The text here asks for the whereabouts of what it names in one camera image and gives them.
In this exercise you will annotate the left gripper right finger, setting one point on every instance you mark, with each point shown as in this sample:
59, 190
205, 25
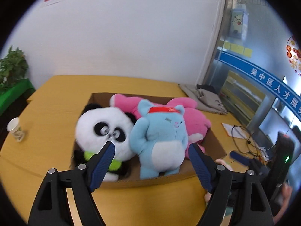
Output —
242, 191

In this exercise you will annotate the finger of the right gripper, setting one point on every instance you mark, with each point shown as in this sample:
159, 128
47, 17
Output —
240, 158

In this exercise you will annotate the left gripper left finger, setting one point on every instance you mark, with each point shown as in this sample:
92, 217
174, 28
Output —
51, 206

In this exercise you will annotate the person's right hand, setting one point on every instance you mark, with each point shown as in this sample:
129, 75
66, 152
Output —
286, 195

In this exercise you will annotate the white paper sheet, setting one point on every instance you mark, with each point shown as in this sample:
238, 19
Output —
234, 131

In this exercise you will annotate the brown cardboard box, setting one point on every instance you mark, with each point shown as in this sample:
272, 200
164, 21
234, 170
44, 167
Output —
133, 180

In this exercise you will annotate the pink plush toy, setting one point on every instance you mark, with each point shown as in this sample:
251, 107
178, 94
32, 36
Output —
196, 123

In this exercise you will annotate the grey folded cloth bag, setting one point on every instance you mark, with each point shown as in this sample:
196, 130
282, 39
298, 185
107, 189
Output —
206, 98

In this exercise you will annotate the blue plush toy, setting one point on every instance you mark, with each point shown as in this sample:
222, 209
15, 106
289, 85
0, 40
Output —
159, 138

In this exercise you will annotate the paper cup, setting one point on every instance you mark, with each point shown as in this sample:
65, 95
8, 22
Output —
14, 128

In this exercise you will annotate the panda plush toy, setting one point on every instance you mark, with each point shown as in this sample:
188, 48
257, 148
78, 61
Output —
95, 127

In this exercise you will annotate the yellow sticky notes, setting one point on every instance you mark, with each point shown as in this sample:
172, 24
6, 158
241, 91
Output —
238, 49

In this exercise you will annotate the green covered side table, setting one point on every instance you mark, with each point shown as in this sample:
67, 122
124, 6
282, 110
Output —
22, 87

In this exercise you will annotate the cartoon sheep poster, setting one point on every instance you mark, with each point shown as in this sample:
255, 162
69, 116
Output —
239, 24

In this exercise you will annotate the potted green plant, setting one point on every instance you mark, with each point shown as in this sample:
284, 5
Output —
13, 68

